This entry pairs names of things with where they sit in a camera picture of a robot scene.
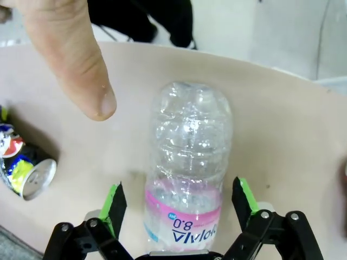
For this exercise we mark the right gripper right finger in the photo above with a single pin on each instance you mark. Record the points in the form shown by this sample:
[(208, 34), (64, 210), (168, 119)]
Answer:
[(242, 205)]

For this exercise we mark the grey fabric basket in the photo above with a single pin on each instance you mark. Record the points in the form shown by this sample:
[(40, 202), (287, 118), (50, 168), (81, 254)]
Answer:
[(11, 246)]

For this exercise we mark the crushed dark blue can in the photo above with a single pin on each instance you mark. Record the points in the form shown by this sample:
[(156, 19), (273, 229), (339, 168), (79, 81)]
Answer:
[(24, 168)]

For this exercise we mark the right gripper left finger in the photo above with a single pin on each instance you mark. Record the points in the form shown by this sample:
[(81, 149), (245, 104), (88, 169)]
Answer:
[(116, 211)]

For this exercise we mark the person in white sweater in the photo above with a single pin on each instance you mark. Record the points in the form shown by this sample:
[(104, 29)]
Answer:
[(122, 16)]

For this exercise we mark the person's left hand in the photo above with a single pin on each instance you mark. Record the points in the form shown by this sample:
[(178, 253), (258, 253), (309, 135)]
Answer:
[(67, 54)]

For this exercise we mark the clear bottle pink label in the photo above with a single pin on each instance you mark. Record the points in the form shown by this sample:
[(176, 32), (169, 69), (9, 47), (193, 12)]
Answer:
[(189, 135)]

